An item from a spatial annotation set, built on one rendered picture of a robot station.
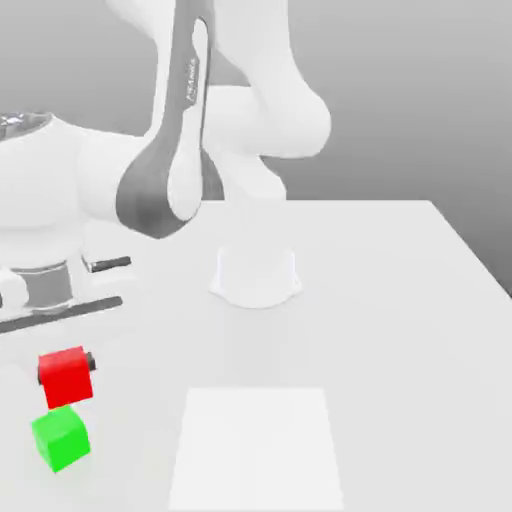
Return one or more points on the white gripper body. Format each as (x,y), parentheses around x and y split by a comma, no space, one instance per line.
(60,318)

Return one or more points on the small red cube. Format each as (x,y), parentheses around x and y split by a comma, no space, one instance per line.
(66,378)

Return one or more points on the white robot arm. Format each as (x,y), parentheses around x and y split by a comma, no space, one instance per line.
(248,120)

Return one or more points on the small green cube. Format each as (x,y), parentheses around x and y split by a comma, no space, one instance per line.
(60,440)

